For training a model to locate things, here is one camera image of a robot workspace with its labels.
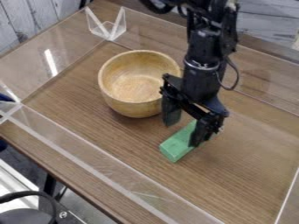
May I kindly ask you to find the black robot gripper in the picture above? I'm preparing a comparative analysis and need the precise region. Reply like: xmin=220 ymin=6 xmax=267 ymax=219
xmin=160 ymin=59 xmax=230 ymax=147

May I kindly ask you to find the green rectangular block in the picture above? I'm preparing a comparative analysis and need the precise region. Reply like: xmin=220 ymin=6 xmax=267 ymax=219
xmin=159 ymin=121 xmax=196 ymax=163

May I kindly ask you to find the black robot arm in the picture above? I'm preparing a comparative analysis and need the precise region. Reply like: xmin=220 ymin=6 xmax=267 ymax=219
xmin=139 ymin=0 xmax=239 ymax=147

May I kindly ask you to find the light wooden bowl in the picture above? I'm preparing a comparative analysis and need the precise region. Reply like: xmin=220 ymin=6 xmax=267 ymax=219
xmin=98 ymin=50 xmax=182 ymax=118

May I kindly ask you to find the black table leg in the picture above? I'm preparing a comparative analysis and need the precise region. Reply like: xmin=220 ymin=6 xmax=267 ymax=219
xmin=43 ymin=174 xmax=58 ymax=196

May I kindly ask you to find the blue object at left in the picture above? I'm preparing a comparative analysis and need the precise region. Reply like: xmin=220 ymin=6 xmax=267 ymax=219
xmin=0 ymin=93 xmax=15 ymax=102

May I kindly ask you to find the black chair armrest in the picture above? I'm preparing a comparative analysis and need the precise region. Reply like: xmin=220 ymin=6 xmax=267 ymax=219
xmin=0 ymin=191 xmax=58 ymax=224

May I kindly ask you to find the clear acrylic enclosure wall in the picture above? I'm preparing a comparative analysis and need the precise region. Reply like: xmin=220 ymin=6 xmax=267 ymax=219
xmin=0 ymin=2 xmax=299 ymax=224

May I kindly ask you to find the clear acrylic corner bracket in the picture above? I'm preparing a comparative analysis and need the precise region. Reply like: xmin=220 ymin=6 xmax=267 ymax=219
xmin=84 ymin=7 xmax=127 ymax=41

